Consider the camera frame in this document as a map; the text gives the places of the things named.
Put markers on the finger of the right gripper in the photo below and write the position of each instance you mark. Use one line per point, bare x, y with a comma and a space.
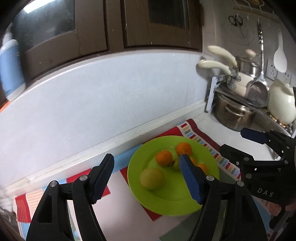
253, 135
237, 157

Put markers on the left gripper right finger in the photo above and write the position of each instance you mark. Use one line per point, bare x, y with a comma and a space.
242, 218

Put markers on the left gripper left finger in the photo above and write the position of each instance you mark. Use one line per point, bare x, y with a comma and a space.
51, 218

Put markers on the green tangerine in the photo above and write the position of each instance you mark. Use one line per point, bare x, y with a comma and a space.
175, 165

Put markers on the green apple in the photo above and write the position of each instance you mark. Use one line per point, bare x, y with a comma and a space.
152, 178

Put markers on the small orange tangerine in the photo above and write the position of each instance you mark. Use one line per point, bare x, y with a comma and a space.
193, 160

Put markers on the white metal pot shelf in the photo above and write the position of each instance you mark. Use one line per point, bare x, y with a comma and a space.
218, 84

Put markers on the stainless steel stockpot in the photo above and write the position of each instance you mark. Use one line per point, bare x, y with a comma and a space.
232, 114

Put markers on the white ceramic pot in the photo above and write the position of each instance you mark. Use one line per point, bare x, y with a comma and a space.
281, 103

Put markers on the metal spatula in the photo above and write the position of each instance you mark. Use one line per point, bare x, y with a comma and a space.
257, 90

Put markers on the colourful patchwork table cloth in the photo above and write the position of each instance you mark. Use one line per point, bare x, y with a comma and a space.
121, 216

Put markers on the green plate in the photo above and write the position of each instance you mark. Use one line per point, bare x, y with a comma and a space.
173, 198

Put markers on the steel pot with lid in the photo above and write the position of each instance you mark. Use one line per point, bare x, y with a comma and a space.
248, 69

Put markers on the white rice paddle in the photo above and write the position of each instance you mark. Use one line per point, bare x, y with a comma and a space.
279, 59

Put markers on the black scissors on hook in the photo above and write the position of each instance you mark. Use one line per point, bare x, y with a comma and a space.
236, 20

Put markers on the blue white soap dispenser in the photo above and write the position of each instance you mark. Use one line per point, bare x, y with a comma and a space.
12, 78

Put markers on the lower cream pan handle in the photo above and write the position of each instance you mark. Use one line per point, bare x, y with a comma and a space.
208, 64

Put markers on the cream pan handle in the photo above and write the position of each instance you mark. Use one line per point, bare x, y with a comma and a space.
219, 51
208, 64

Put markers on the upper cream pan handle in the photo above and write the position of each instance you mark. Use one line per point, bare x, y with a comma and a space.
219, 51

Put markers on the white wire wall rack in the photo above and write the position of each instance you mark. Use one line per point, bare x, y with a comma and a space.
256, 7

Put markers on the dark brown window frame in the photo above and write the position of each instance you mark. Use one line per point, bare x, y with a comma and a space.
54, 34

